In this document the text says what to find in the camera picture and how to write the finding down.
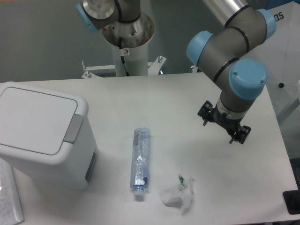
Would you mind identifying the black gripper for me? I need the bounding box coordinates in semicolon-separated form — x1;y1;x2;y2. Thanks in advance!
197;100;251;144

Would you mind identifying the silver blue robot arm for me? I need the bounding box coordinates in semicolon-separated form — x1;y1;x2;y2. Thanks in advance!
76;0;276;144

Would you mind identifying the white trash can body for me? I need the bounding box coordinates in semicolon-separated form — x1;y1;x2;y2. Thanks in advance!
0;82;98;189

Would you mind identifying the white trash can lid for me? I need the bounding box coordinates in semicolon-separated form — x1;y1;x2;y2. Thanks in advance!
0;82;89;155

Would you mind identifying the crumpled white paper wrapper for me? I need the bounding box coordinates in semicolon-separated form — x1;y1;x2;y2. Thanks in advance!
159;174;194;215

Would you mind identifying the crushed clear plastic bottle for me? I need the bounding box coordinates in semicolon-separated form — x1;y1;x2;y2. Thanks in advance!
130;127;151;201

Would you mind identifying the black device at edge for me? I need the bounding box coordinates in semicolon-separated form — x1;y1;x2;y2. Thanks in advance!
283;190;300;215

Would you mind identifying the white metal mounting frame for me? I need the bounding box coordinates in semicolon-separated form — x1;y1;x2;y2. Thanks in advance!
81;55;166;78

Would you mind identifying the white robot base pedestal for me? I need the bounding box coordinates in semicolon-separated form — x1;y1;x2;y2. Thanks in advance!
102;13;154;73

